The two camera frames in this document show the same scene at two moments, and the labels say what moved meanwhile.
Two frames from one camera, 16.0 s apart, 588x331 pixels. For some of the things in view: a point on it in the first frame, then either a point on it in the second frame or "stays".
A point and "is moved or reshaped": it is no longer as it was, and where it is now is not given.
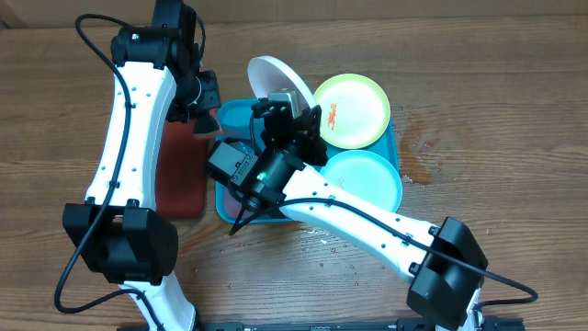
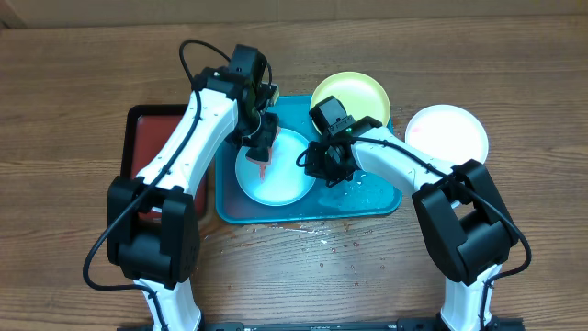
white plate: [268, 75] → [448, 132]
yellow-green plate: [355, 110] stays
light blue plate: [367, 175] is moved or reshaped
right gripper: [307, 137] → [318, 170]
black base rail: [403, 324] stays
